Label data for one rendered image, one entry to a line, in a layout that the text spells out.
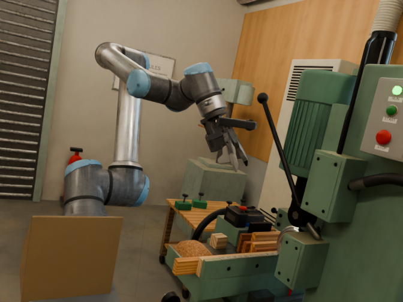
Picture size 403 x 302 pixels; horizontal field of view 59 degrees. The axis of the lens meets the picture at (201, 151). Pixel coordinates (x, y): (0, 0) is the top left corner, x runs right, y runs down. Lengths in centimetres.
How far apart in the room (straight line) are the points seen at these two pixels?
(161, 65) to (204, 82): 289
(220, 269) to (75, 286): 66
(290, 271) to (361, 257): 16
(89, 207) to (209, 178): 209
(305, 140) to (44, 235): 92
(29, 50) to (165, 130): 158
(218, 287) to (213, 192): 244
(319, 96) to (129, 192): 87
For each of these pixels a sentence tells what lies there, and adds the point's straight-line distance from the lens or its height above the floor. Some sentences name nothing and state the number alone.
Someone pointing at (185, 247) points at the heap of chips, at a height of 92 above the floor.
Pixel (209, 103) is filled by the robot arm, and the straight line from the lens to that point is 112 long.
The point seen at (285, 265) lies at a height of 101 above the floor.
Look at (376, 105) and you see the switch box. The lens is 83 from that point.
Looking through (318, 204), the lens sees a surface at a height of 118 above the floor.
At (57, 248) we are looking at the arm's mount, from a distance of 140.
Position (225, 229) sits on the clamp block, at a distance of 128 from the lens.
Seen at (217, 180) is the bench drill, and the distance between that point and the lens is 342.
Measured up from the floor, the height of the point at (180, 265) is 93.
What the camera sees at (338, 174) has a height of 126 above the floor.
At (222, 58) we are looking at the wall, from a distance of 433.
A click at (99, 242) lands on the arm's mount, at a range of 142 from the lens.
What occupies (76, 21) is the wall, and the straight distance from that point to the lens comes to 387.
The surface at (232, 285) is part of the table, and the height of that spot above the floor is 87.
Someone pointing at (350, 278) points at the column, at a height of 103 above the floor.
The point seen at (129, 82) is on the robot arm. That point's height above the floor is 136.
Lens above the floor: 137
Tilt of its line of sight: 9 degrees down
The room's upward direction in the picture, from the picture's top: 11 degrees clockwise
